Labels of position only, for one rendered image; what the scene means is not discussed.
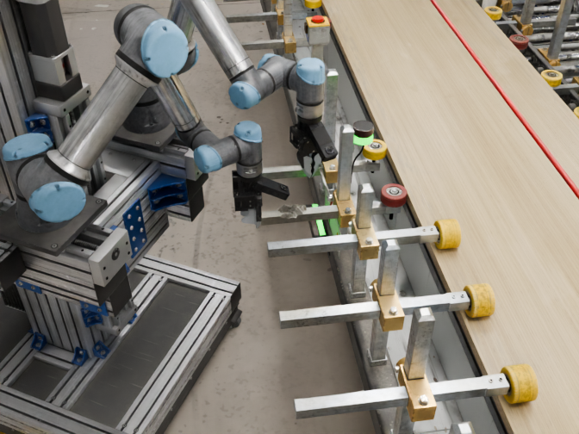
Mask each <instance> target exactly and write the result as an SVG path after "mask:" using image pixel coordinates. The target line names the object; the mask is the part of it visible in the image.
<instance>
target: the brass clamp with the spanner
mask: <svg viewBox="0 0 579 434"><path fill-rule="evenodd" d="M333 205H337V208H338V210H339V214H338V222H339V227H340V228H343V227H349V222H350V221H351V218H352V217H353V216H354V215H356V210H355V207H354V205H353V202H352V198H351V194H350V200H342V201H339V199H338V196H337V190H335V191H334V192H333ZM346 208H350V209H351V210H352V212H351V213H350V214H346V213H345V210H346Z"/></svg>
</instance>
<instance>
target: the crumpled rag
mask: <svg viewBox="0 0 579 434"><path fill-rule="evenodd" d="M305 211H307V208H306V206H304V205H299V204H293V205H292V206H289V205H285V204H284V205H282V206H280V208H279V209H278V212H280V213H283V214H282V215H281V217H282V218H287V219H289V218H296V216H297V215H298V214H299V215H301V214H303V213H304V212H305Z"/></svg>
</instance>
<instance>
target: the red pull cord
mask: <svg viewBox="0 0 579 434"><path fill-rule="evenodd" d="M430 2H431V3H432V4H433V6H434V7H435V9H436V10H437V11H438V12H439V13H440V15H441V16H442V17H443V19H444V20H445V22H446V23H447V24H448V26H449V27H450V28H451V30H452V31H453V33H454V34H455V35H456V36H457V37H458V39H459V40H460V41H461V43H462V44H463V45H464V47H465V48H466V50H467V51H468V52H469V54H470V55H471V57H472V58H473V59H474V60H475V61H476V63H477V64H478V66H479V67H480V68H481V70H482V71H483V73H484V74H485V75H486V77H487V78H488V79H489V81H490V82H491V83H492V84H493V85H494V87H495V88H496V90H497V91H498V92H499V94H500V95H501V97H502V98H503V99H504V101H505V102H506V103H507V105H508V106H509V108H511V109H512V111H513V112H514V114H515V115H516V116H517V118H518V119H519V120H520V122H521V123H522V125H523V126H524V127H525V129H526V130H527V132H528V133H529V134H530V135H531V136H532V138H533V139H534V141H535V142H536V143H537V145H538V146H539V148H540V149H541V150H542V152H543V153H544V154H545V156H546V157H547V158H548V159H549V160H550V162H551V163H552V165H553V166H554V167H555V169H556V170H557V172H558V173H559V174H560V176H561V177H562V178H563V180H564V181H565V182H566V183H567V184H568V186H569V187H570V189H571V190H572V191H573V193H574V194H575V195H576V197H577V198H578V200H579V189H578V188H577V187H576V185H575V184H574V182H573V181H572V180H571V178H570V177H569V175H568V174H567V173H566V172H565V170H564V169H563V167H562V166H561V165H560V163H558V161H557V160H556V159H555V157H554V156H553V155H552V154H551V152H550V151H549V149H548V148H547V147H546V145H545V144H544V142H543V141H542V140H541V138H540V137H539V136H538V135H537V134H536V133H535V131H534V130H533V129H532V127H531V126H530V124H529V123H528V122H527V120H526V119H525V118H524V116H523V115H522V114H521V112H520V111H519V110H518V109H517V108H516V106H515V105H514V103H513V102H512V101H511V100H510V98H509V97H508V96H507V94H506V93H505V91H504V90H503V89H502V87H501V86H500V85H499V84H498V83H497V82H496V80H495V79H494V77H493V76H492V75H491V73H490V72H489V70H488V69H487V68H486V66H485V65H484V64H483V62H482V61H481V60H480V59H479V58H478V57H477V55H476V54H475V52H474V51H473V50H472V48H471V47H470V46H469V44H468V43H467V42H466V40H465V39H464V37H463V36H462V35H461V34H460V33H459V32H458V30H457V29H456V28H455V26H454V25H453V24H452V22H451V21H450V19H449V18H448V17H447V15H446V14H445V12H444V11H443V10H442V9H441V8H440V7H439V5H438V4H437V3H436V1H435V0H430Z"/></svg>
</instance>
